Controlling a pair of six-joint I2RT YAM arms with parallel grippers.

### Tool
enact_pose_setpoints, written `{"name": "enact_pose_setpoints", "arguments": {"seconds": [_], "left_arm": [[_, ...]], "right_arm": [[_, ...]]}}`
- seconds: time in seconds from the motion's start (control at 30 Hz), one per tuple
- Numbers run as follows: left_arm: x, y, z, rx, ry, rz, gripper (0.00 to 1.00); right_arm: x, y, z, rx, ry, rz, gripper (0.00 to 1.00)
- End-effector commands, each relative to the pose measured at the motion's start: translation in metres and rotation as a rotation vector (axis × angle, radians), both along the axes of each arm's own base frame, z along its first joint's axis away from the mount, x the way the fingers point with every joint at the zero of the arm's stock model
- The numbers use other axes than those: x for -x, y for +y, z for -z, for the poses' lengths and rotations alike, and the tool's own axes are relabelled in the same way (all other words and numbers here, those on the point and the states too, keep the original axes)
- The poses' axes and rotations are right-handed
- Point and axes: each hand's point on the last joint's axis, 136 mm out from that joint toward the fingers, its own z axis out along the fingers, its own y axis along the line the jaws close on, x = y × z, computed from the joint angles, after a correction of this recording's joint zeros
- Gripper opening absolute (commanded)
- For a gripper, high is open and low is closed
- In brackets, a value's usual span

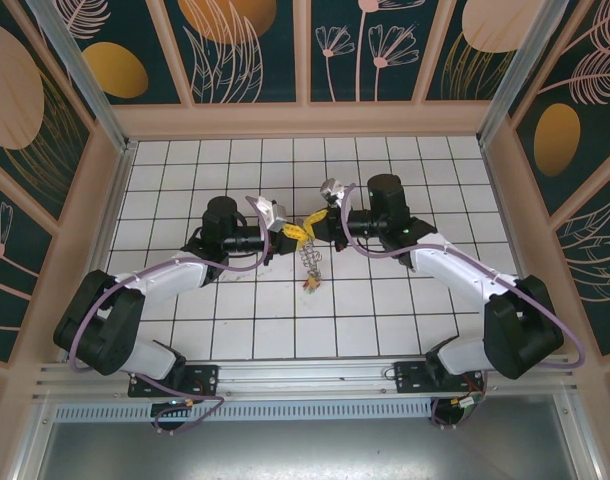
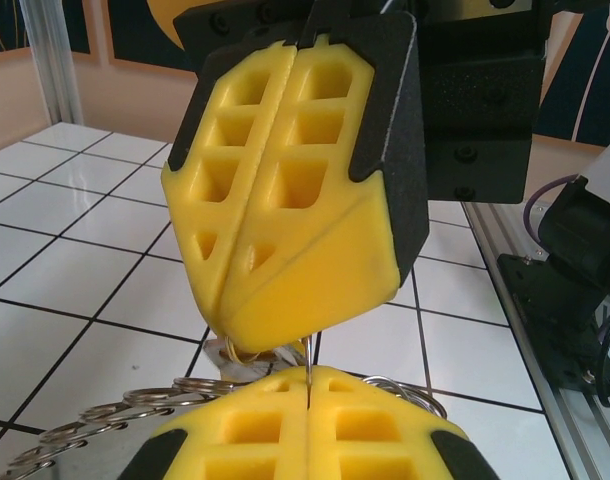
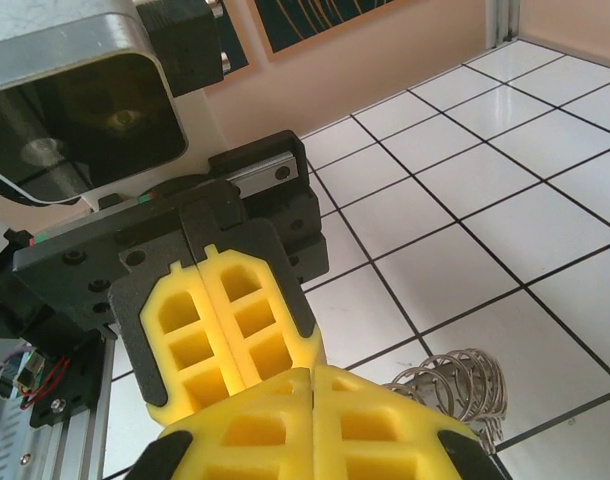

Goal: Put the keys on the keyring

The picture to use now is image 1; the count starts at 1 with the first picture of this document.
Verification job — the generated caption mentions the grey metal sheet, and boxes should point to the grey metal sheet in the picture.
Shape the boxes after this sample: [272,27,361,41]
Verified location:
[34,419,581,480]

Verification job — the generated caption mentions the black round base housing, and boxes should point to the black round base housing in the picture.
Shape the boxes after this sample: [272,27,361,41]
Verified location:
[151,397,199,436]
[431,397,474,430]

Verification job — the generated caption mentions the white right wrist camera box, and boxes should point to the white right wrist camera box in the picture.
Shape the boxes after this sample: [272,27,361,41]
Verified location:
[318,178,347,206]

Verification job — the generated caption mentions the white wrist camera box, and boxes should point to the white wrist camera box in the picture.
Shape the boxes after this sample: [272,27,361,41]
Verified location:
[254,197,289,234]
[318,178,347,206]

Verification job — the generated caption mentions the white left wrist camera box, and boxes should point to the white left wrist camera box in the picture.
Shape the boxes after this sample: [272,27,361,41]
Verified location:
[254,197,289,234]

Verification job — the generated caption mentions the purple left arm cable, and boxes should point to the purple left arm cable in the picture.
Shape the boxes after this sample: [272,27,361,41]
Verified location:
[67,194,276,436]

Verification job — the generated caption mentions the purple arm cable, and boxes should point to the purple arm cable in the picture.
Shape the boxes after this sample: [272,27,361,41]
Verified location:
[337,182,586,431]
[67,194,276,436]

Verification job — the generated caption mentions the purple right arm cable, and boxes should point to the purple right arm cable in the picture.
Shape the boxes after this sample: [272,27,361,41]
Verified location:
[337,182,586,431]

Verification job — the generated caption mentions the wall panel with pink flowers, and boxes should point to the wall panel with pink flowers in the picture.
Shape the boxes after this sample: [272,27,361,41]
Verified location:
[308,0,449,105]

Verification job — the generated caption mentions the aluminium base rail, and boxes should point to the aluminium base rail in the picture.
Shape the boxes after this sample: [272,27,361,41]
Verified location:
[32,353,581,401]

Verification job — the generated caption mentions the slotted grey cable duct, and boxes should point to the slotted grey cable duct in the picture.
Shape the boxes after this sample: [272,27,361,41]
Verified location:
[49,402,436,422]

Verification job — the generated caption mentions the wall panel with leaf outlines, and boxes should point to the wall panel with leaf outlines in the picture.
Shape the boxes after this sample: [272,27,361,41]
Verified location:
[163,0,306,106]

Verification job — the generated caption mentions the aluminium corner post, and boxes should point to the aluminium corner post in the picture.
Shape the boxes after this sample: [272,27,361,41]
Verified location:
[27,0,137,154]
[477,0,584,146]

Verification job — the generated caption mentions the wall panel with gold oval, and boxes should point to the wall panel with gold oval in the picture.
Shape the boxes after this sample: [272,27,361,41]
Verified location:
[59,0,184,106]

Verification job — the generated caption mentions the wall panel beige circle, gold leaves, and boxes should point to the wall panel beige circle, gold leaves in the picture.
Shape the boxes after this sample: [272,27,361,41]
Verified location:
[423,0,544,103]

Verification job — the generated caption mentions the wall panel gold oval, feather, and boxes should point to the wall panel gold oval, feather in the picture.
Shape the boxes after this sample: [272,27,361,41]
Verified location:
[507,0,610,217]

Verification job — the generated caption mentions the wall panel with pink leaf lines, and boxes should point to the wall panel with pink leaf lines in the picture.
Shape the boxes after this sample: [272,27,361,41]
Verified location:
[549,177,610,357]

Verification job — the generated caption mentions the wall panel with flower outline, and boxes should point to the wall panel with flower outline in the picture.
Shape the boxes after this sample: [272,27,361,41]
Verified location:
[0,162,56,362]

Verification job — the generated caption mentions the wall panel large beige circle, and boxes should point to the wall panel large beige circle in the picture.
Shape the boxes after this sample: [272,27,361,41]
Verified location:
[0,0,97,227]

